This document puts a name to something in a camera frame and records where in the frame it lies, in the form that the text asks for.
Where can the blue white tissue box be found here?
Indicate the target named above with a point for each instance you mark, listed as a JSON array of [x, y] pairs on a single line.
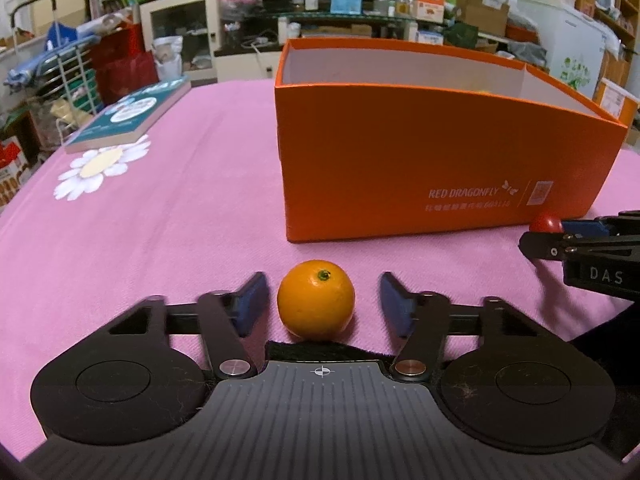
[[430, 36]]

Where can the blue shopping bag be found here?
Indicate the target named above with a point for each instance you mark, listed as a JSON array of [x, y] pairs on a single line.
[[60, 37]]

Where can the wooden shelf unit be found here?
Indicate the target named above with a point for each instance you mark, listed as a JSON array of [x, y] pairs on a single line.
[[612, 0]]

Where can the brown cardboard box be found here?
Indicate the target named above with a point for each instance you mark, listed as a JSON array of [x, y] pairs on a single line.
[[482, 15]]

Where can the small orange white box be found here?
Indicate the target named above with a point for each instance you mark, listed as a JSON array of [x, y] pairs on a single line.
[[430, 5]]

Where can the orange white canister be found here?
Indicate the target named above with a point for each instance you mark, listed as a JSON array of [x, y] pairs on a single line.
[[620, 102]]

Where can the dark green bag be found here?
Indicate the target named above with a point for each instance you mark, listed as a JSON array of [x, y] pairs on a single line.
[[462, 35]]

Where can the white plastic bag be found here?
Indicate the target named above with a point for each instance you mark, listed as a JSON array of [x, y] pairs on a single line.
[[167, 57]]

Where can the red white patterned carton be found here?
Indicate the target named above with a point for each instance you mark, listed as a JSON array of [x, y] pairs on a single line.
[[12, 175]]

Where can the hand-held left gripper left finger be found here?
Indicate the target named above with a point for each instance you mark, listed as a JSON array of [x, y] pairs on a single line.
[[250, 305]]

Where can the white tv cabinet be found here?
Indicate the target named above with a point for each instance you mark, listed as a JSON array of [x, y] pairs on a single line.
[[240, 67]]

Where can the red cherry tomato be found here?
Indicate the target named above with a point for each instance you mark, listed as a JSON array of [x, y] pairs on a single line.
[[545, 223]]

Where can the orange cardboard box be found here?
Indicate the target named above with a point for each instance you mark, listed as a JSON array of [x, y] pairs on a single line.
[[400, 150]]

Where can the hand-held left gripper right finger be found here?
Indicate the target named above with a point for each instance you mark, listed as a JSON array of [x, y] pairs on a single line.
[[395, 305]]

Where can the teal book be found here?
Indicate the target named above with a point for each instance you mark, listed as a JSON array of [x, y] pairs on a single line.
[[130, 115]]

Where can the orange with green stem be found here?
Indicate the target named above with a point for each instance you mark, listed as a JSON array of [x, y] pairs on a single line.
[[315, 305]]

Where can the metal shopping cart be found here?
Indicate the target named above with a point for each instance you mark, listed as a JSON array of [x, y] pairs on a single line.
[[75, 70]]

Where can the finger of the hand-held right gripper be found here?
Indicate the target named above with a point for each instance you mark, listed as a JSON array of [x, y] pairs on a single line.
[[585, 227], [542, 246]]

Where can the white refrigerator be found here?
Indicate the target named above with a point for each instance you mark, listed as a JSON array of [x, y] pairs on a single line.
[[570, 40]]

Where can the red gift bag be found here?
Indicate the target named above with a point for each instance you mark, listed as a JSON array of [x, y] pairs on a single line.
[[125, 70]]

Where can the white glass door cabinet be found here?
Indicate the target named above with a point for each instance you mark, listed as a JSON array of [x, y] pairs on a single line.
[[180, 25]]

